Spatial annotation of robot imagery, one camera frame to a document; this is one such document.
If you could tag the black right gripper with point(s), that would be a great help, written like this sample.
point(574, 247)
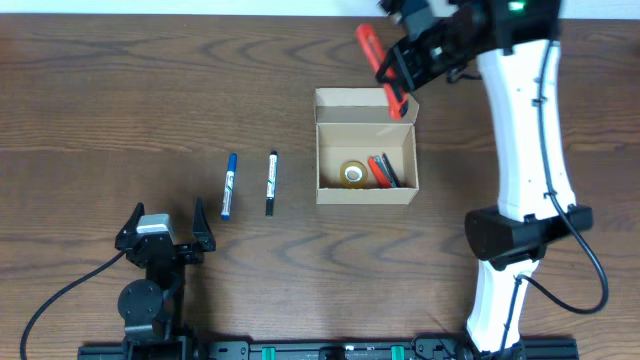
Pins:
point(400, 71)

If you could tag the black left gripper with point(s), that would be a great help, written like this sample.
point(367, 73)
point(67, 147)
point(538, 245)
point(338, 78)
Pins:
point(204, 238)

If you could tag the orange utility knife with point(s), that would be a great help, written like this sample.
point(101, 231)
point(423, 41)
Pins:
point(380, 63)

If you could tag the blue whiteboard marker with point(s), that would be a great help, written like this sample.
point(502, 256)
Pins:
point(228, 187)

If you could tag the yellow tape roll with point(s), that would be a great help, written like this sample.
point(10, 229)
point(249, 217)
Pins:
point(353, 175)

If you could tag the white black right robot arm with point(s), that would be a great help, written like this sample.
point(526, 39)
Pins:
point(516, 49)

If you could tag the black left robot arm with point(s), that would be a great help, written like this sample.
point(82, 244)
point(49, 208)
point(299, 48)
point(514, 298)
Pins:
point(152, 307)

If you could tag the open cardboard box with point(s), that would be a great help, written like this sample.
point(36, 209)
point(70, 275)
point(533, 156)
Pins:
point(353, 124)

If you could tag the black whiteboard marker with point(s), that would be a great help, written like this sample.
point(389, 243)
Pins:
point(271, 184)

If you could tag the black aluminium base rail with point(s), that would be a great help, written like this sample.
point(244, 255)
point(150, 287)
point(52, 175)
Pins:
point(420, 348)

